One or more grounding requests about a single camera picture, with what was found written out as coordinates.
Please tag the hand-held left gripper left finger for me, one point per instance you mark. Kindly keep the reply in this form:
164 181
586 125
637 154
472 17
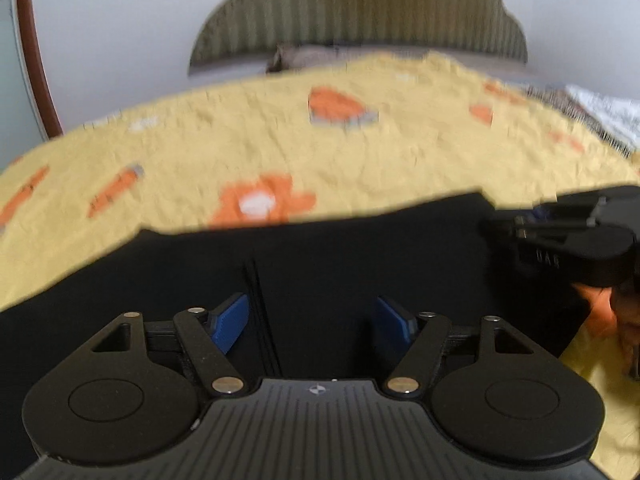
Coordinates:
230 322

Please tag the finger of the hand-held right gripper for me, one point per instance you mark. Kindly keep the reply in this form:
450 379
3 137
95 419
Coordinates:
545 230
575 210

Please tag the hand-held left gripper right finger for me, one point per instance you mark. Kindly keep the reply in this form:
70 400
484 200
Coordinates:
392 322

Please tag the black pants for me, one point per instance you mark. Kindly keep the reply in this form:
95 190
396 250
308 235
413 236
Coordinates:
325 260

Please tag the person's right hand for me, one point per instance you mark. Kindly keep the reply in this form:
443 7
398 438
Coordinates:
629 310

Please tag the black white striped cloth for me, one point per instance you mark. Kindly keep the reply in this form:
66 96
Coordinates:
555 102

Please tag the yellow carrot print blanket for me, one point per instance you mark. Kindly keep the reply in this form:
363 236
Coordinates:
250 150

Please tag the grey patterned pillow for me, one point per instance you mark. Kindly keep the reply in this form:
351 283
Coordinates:
310 55

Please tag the olive padded headboard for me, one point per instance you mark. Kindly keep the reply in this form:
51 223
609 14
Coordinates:
350 5

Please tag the brown wooden wardrobe frame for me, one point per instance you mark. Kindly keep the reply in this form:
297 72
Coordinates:
35 60

